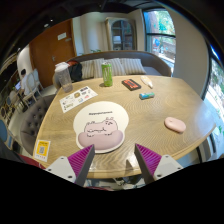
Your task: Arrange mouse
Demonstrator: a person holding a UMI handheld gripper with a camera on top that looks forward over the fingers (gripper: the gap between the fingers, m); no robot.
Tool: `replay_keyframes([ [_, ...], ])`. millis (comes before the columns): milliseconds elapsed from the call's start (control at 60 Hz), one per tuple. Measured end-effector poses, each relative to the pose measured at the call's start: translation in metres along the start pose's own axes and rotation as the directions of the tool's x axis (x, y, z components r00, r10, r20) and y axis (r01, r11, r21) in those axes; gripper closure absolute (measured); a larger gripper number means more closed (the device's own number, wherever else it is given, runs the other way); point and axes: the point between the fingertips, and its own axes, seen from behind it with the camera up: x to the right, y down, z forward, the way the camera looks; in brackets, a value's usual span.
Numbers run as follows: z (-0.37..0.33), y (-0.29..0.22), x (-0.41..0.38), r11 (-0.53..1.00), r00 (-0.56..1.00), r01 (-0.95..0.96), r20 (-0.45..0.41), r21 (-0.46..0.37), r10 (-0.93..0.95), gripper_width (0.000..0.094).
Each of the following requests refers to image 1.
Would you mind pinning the white sticker sheet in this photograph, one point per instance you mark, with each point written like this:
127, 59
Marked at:
76, 98

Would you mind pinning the teal small eraser block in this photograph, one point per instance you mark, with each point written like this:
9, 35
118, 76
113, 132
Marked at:
144, 96

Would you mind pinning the white dining chair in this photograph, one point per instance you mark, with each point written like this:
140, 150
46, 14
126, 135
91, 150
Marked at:
33, 83

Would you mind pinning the orange wooden door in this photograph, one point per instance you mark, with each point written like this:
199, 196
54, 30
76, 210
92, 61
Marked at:
51, 47

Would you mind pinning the green drink can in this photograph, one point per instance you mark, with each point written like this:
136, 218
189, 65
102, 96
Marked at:
107, 74

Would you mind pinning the grey tufted chair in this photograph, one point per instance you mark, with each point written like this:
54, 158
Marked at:
32, 122

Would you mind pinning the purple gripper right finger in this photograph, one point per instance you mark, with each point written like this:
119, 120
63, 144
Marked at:
154, 166

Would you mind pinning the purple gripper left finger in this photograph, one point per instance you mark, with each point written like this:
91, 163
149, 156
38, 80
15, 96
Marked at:
75, 167

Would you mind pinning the cream wrapped snack packet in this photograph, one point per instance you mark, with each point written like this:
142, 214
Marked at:
146, 81

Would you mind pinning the clear plastic shaker bottle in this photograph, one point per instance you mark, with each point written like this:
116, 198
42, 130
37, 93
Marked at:
63, 75

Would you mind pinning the wooden glass door cabinet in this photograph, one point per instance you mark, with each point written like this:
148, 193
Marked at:
121, 34

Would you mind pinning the white cartoon mouse pad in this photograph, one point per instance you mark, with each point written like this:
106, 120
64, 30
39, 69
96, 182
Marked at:
101, 124

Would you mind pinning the pink computer mouse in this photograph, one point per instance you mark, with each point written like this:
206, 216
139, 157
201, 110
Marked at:
175, 124

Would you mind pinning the black bag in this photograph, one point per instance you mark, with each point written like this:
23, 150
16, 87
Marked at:
75, 70

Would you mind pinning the grey striped cushion sofa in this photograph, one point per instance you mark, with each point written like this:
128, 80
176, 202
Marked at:
124, 62

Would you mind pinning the yellow QR code sticker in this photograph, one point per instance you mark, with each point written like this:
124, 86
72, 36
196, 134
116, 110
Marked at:
42, 150

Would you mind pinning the seated person white shirt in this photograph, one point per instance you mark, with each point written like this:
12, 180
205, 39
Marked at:
24, 87

